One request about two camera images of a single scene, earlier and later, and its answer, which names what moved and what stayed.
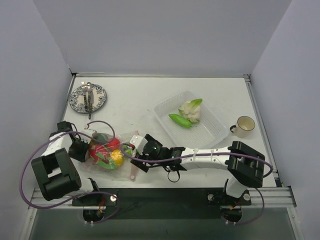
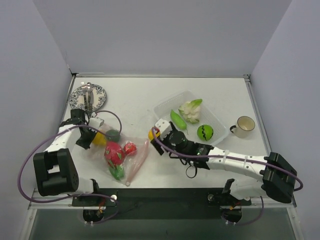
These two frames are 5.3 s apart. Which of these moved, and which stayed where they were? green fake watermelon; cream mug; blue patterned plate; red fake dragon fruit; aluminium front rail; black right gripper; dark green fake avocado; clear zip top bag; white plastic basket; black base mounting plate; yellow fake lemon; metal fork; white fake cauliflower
Moved: red fake dragon fruit; dark green fake avocado; clear zip top bag; yellow fake lemon; green fake watermelon; black right gripper
Stayed: blue patterned plate; white plastic basket; metal fork; black base mounting plate; white fake cauliflower; cream mug; aluminium front rail
